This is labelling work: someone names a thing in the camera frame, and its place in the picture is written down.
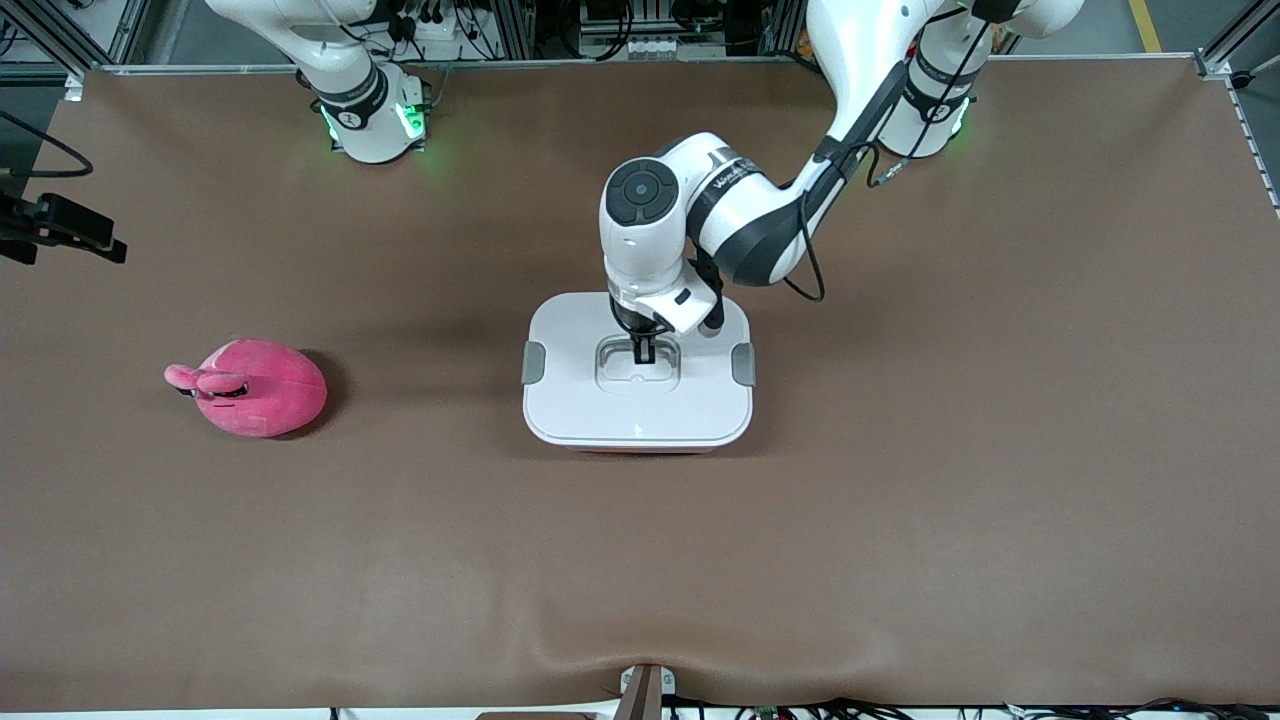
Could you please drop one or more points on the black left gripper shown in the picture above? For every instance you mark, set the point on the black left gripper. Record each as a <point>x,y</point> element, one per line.
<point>636,323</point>

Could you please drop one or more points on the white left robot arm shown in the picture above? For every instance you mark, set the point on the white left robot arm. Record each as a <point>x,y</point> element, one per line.
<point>650,240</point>

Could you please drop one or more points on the pink plastic storage box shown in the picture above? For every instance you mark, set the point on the pink plastic storage box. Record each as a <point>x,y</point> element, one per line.
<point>640,452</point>

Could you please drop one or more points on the white power strip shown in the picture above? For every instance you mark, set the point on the white power strip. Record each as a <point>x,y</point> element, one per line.
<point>440,45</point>

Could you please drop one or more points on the pink plush toy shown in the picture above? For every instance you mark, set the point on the pink plush toy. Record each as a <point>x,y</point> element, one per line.
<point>270,390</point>

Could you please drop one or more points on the aluminium table edge rail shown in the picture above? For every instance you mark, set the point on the aluminium table edge rail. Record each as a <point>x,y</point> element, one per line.
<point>600,62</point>

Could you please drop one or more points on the white box lid grey clips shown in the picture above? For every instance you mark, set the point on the white box lid grey clips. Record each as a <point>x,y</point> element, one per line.
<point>580,400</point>

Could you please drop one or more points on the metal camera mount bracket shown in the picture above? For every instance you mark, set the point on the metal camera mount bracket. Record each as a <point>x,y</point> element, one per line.
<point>645,690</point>

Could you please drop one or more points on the white terminal block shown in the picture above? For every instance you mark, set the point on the white terminal block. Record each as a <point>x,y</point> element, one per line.
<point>650,46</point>

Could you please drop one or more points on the brown table cover mat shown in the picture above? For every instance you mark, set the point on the brown table cover mat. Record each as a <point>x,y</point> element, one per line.
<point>640,560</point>

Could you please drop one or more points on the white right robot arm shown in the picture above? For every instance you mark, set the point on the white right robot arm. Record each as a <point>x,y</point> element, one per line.
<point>365,120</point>

